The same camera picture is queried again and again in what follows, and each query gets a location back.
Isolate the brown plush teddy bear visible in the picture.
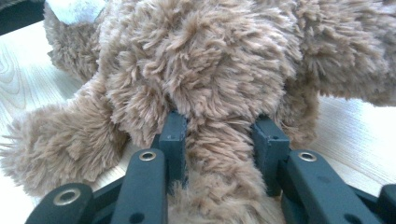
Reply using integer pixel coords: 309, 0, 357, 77
0, 0, 396, 224

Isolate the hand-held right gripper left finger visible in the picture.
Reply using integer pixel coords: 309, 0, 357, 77
151, 111, 189, 194

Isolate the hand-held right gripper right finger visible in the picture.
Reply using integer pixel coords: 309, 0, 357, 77
250, 115, 291, 198

